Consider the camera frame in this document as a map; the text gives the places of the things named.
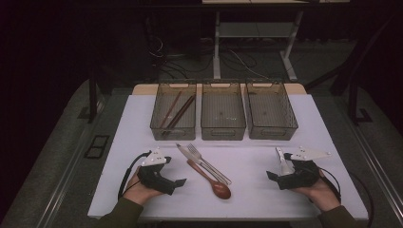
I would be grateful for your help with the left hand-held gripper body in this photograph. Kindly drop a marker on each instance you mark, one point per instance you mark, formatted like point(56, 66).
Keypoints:
point(155, 179)

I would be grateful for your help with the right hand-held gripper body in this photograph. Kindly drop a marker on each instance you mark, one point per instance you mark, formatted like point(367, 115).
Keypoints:
point(302, 175)

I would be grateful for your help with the translucent grey plastic bin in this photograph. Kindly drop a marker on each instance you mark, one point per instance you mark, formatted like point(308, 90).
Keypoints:
point(187, 126)
point(223, 110)
point(271, 110)

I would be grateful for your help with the person's left hand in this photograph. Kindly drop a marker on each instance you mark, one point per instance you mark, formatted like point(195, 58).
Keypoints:
point(138, 193)

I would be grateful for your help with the person's right hand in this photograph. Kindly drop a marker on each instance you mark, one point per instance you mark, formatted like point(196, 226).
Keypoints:
point(323, 196)

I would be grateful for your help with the silver fork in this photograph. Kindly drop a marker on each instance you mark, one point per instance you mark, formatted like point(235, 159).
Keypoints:
point(183, 149)

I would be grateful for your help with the white table mat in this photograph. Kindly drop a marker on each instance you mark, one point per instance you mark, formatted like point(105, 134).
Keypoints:
point(253, 196)

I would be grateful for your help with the brown wooden spoon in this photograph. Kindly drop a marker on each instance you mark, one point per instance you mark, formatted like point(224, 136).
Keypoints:
point(221, 191)

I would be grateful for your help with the black metal stand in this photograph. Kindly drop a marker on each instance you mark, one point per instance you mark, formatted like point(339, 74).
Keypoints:
point(92, 95)
point(352, 101)

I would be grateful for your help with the black slanted pole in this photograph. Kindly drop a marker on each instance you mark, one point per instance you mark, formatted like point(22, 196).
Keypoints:
point(348, 76)

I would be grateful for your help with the white metal-framed desk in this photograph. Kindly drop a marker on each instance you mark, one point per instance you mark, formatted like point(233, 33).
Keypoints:
point(216, 47)

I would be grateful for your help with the black rectangular floor frame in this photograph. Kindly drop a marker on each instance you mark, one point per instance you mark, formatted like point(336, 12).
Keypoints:
point(100, 136)

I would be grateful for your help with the metal floor rail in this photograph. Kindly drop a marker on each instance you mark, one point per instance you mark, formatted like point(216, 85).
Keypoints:
point(68, 175)
point(378, 164)

